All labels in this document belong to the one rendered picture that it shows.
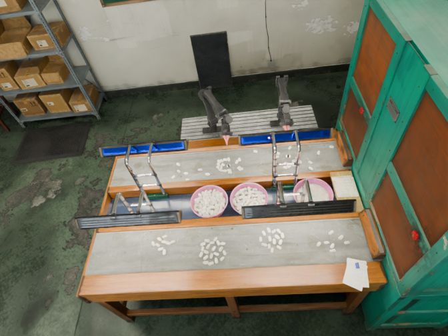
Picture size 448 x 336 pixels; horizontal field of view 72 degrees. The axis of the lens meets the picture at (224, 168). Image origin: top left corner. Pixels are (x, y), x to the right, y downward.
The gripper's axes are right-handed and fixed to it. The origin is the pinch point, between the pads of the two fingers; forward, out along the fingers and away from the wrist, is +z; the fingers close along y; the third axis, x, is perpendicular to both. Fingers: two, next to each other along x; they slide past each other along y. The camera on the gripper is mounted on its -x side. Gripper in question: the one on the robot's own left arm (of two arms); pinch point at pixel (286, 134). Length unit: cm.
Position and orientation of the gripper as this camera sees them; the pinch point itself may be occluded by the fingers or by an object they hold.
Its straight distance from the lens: 240.6
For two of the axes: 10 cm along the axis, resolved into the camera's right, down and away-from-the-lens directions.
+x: 0.8, -0.2, 10.0
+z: 0.8, 10.0, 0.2
